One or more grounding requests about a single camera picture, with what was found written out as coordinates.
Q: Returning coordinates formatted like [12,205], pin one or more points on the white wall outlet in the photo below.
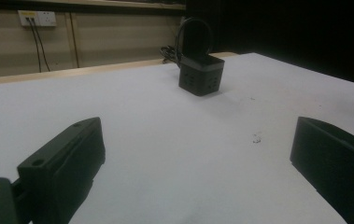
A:
[37,18]

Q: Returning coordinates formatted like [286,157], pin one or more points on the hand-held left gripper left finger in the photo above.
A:
[62,161]

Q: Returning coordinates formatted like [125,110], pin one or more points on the black cube power socket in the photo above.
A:
[201,76]

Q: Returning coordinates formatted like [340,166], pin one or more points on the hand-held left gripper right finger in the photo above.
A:
[333,155]

